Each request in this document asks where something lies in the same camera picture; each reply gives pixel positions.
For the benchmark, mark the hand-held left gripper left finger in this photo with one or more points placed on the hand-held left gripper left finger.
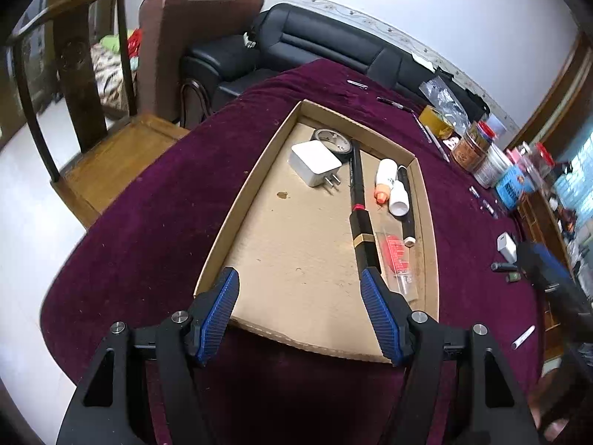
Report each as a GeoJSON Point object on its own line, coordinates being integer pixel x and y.
{"type": "Point", "coordinates": [217, 315]}

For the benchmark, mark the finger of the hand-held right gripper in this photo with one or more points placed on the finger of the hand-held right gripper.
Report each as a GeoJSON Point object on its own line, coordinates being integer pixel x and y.
{"type": "Point", "coordinates": [551, 264]}

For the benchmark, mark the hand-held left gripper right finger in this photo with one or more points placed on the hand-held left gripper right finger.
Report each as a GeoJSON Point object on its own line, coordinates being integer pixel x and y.
{"type": "Point", "coordinates": [382, 320]}

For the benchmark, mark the green lighter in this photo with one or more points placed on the green lighter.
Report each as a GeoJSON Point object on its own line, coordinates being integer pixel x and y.
{"type": "Point", "coordinates": [513, 279]}

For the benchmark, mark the small white charger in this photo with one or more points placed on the small white charger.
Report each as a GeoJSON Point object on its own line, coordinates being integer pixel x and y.
{"type": "Point", "coordinates": [506, 248]}

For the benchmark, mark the slim black pen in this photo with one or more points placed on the slim black pen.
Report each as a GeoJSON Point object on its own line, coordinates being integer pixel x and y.
{"type": "Point", "coordinates": [502, 267]}

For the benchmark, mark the white marker pen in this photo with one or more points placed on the white marker pen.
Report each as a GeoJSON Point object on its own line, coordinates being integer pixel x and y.
{"type": "Point", "coordinates": [523, 337]}

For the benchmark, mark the clear packet red label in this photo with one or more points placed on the clear packet red label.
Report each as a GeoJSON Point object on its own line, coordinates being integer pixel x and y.
{"type": "Point", "coordinates": [396, 250]}

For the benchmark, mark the black lipstick gold band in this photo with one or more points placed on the black lipstick gold band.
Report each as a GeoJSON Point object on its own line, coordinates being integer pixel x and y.
{"type": "Point", "coordinates": [363, 229]}

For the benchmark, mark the black marker white cap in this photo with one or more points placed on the black marker white cap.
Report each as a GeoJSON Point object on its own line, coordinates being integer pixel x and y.
{"type": "Point", "coordinates": [407, 229]}

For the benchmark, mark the cardboard tray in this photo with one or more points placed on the cardboard tray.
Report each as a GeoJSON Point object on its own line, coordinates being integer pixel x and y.
{"type": "Point", "coordinates": [287, 250]}

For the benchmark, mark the small white bottle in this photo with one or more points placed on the small white bottle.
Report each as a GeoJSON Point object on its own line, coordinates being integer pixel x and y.
{"type": "Point", "coordinates": [399, 199]}

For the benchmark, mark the white bottle orange cap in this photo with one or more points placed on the white bottle orange cap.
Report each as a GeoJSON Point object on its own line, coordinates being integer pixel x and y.
{"type": "Point", "coordinates": [385, 171]}

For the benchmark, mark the black marker red end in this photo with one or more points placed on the black marker red end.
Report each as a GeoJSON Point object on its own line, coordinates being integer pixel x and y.
{"type": "Point", "coordinates": [357, 171]}

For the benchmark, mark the large white charger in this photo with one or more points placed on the large white charger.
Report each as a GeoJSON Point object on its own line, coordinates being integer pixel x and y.
{"type": "Point", "coordinates": [312, 162]}

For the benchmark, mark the black tape roll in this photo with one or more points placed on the black tape roll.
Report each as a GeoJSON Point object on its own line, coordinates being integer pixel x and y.
{"type": "Point", "coordinates": [331, 139]}

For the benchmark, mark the wooden sideboard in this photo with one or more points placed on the wooden sideboard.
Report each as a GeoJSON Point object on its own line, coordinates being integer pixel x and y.
{"type": "Point", "coordinates": [539, 213]}

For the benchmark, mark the blue refill case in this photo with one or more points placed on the blue refill case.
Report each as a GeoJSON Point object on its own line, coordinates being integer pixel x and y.
{"type": "Point", "coordinates": [474, 191]}

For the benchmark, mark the white plastic tub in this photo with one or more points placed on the white plastic tub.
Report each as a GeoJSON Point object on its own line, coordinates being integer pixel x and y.
{"type": "Point", "coordinates": [491, 169]}

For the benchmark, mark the small jar red lid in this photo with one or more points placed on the small jar red lid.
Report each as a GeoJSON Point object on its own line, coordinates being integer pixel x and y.
{"type": "Point", "coordinates": [485, 130]}

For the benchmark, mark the grey tape roll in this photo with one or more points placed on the grey tape roll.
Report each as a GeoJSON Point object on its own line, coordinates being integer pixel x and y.
{"type": "Point", "coordinates": [495, 123]}

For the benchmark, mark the pens beside yellow tape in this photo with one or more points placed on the pens beside yellow tape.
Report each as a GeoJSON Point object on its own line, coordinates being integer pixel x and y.
{"type": "Point", "coordinates": [438, 146]}

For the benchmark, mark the yellow tape roll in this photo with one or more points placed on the yellow tape roll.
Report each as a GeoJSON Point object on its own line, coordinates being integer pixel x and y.
{"type": "Point", "coordinates": [433, 118]}

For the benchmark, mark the short white craft knife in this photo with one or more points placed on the short white craft knife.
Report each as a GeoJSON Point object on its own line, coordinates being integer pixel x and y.
{"type": "Point", "coordinates": [420, 127]}

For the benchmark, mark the wooden chair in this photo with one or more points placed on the wooden chair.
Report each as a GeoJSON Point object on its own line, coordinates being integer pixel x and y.
{"type": "Point", "coordinates": [125, 148]}

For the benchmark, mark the clear plastic bag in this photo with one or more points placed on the clear plastic bag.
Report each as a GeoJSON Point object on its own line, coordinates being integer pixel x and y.
{"type": "Point", "coordinates": [442, 97]}

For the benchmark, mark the black ballpoint pen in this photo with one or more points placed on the black ballpoint pen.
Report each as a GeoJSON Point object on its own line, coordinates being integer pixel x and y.
{"type": "Point", "coordinates": [394, 103]}

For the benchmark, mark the metal tweezers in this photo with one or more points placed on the metal tweezers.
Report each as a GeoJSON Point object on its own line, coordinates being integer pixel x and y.
{"type": "Point", "coordinates": [356, 84]}

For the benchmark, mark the white paper sheet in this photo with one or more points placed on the white paper sheet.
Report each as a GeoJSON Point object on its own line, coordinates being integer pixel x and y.
{"type": "Point", "coordinates": [424, 63]}

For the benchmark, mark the patterned blanket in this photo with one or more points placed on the patterned blanket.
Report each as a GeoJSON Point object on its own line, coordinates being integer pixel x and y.
{"type": "Point", "coordinates": [109, 79]}

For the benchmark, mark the red bag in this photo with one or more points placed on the red bag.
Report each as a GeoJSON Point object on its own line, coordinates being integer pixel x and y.
{"type": "Point", "coordinates": [134, 44]}

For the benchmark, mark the black leather sofa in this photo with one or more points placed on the black leather sofa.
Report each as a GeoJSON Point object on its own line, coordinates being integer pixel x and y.
{"type": "Point", "coordinates": [324, 41]}

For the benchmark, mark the maroon armchair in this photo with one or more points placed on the maroon armchair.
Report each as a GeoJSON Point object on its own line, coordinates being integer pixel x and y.
{"type": "Point", "coordinates": [185, 32]}

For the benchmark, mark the green cloth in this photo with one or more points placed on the green cloth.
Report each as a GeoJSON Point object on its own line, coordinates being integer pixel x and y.
{"type": "Point", "coordinates": [113, 42]}

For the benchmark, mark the wooden glass door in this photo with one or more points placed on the wooden glass door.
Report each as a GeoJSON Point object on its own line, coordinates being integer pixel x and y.
{"type": "Point", "coordinates": [39, 69]}

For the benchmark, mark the wooden door frame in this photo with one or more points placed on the wooden door frame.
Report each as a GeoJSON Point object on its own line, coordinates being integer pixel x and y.
{"type": "Point", "coordinates": [563, 97]}

